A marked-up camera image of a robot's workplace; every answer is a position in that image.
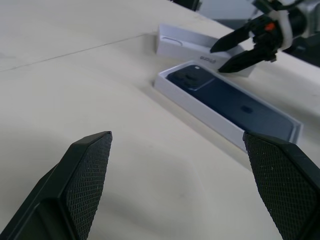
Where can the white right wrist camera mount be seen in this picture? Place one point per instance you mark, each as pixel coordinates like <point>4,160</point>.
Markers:
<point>285,27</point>

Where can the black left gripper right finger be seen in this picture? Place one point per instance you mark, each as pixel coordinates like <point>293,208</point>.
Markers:
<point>287,187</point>

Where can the white box with brown card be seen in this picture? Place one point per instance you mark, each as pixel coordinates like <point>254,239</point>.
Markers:
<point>200,110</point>

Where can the white box lid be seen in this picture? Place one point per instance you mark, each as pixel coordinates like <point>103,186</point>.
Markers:
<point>180,42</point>

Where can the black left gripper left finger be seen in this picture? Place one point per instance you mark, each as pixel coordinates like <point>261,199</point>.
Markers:
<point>75,187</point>

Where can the dark blue smartphone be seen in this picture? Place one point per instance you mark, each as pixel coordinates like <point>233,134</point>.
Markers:
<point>237,100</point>

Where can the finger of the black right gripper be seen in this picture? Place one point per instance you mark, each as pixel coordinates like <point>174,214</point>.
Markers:
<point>240,61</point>
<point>232,37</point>

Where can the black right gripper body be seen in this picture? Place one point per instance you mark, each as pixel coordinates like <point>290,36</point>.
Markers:
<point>267,40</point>

